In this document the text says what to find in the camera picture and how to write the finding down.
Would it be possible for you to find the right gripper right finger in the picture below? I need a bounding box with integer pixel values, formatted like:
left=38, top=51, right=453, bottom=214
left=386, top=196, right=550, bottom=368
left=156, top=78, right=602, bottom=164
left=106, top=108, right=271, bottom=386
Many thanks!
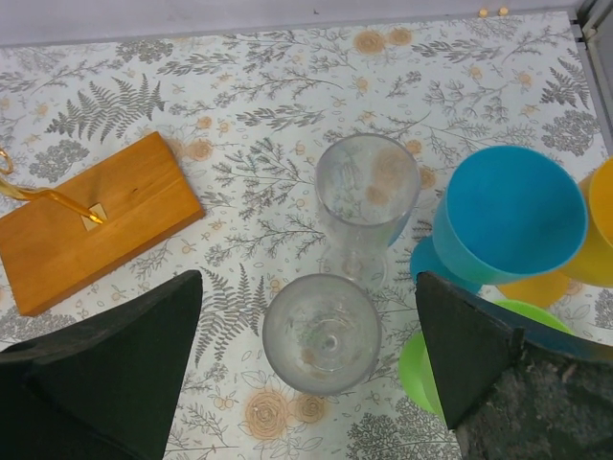
left=416, top=272, right=612, bottom=459

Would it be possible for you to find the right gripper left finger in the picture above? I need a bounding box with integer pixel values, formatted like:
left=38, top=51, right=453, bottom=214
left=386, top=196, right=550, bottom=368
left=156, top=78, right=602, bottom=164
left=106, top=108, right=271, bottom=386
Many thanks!
left=1, top=270, right=203, bottom=459

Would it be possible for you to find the green wine glass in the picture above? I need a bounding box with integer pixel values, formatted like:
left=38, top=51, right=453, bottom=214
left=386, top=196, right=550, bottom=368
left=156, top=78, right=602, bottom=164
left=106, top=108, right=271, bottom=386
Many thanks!
left=398, top=299, right=574, bottom=421

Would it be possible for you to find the orange wine glass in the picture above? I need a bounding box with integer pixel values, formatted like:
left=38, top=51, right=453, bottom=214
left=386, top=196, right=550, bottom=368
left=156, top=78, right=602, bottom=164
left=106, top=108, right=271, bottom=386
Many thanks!
left=498, top=159, right=612, bottom=309

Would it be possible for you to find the blue wine glass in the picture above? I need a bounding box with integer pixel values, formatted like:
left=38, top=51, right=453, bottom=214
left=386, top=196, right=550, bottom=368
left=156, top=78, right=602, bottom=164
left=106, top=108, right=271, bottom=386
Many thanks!
left=409, top=146, right=588, bottom=292

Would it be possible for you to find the clear wine glass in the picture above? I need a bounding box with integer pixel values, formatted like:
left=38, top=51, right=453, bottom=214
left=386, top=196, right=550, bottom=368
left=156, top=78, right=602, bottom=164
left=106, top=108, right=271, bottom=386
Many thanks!
left=261, top=273, right=382, bottom=396
left=314, top=133, right=421, bottom=292

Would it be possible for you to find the orange wooden rack base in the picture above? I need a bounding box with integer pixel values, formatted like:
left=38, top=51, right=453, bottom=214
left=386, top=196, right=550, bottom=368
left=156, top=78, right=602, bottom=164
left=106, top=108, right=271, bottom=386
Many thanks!
left=1, top=132, right=205, bottom=316

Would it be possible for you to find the floral table mat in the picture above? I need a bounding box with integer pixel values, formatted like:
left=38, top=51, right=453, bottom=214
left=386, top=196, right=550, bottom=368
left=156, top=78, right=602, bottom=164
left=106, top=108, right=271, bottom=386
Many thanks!
left=1, top=12, right=608, bottom=459

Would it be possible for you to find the gold wire glass rack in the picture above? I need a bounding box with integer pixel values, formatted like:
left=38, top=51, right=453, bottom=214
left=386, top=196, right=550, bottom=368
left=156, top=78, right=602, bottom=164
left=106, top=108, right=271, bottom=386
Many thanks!
left=1, top=149, right=103, bottom=224

